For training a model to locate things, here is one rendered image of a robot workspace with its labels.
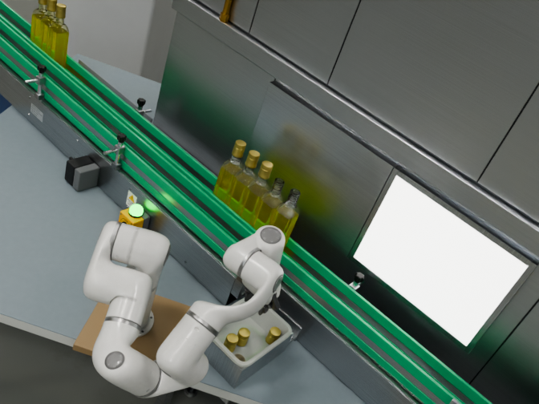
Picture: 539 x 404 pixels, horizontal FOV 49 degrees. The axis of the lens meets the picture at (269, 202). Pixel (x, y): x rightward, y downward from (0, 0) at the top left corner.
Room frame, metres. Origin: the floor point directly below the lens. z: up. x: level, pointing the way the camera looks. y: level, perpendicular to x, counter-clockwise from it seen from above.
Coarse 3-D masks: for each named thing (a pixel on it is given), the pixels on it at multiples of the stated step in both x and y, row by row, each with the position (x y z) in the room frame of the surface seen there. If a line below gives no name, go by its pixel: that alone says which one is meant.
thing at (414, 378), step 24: (96, 96) 1.80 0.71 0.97; (120, 120) 1.72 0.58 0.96; (240, 216) 1.44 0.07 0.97; (288, 264) 1.32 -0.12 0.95; (312, 288) 1.27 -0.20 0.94; (336, 312) 1.23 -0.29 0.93; (360, 336) 1.19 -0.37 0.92; (384, 360) 1.14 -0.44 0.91; (408, 360) 1.12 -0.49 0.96; (408, 384) 1.10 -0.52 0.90; (432, 384) 1.07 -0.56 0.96
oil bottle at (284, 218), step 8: (280, 208) 1.39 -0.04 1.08; (288, 208) 1.39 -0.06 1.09; (296, 208) 1.40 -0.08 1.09; (280, 216) 1.38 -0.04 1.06; (288, 216) 1.37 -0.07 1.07; (296, 216) 1.40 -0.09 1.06; (272, 224) 1.39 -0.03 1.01; (280, 224) 1.38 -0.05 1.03; (288, 224) 1.38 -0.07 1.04; (288, 232) 1.40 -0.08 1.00
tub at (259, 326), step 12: (240, 300) 1.23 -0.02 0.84; (228, 324) 1.18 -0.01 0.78; (240, 324) 1.21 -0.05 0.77; (252, 324) 1.22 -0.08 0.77; (264, 324) 1.22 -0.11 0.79; (276, 324) 1.21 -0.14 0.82; (288, 324) 1.21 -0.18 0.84; (252, 336) 1.18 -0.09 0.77; (264, 336) 1.20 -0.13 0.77; (288, 336) 1.16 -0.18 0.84; (240, 348) 1.12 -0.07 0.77; (252, 348) 1.14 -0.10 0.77; (264, 348) 1.15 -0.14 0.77; (252, 360) 1.04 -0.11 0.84
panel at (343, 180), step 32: (288, 96) 1.61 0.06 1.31; (256, 128) 1.65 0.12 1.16; (288, 128) 1.59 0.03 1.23; (320, 128) 1.54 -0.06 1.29; (288, 160) 1.57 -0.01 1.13; (320, 160) 1.52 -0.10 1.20; (352, 160) 1.48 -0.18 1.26; (384, 160) 1.43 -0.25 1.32; (288, 192) 1.55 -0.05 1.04; (320, 192) 1.50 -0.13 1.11; (352, 192) 1.45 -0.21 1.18; (384, 192) 1.41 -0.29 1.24; (320, 224) 1.48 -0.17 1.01; (352, 224) 1.43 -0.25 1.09; (480, 224) 1.29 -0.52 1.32; (352, 256) 1.41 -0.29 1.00; (512, 288) 1.21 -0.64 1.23
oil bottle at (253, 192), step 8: (256, 184) 1.45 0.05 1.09; (248, 192) 1.44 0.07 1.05; (256, 192) 1.43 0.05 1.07; (264, 192) 1.44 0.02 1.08; (248, 200) 1.44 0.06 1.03; (256, 200) 1.43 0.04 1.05; (240, 208) 1.45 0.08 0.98; (248, 208) 1.43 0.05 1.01; (256, 208) 1.43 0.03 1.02; (248, 216) 1.43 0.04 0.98
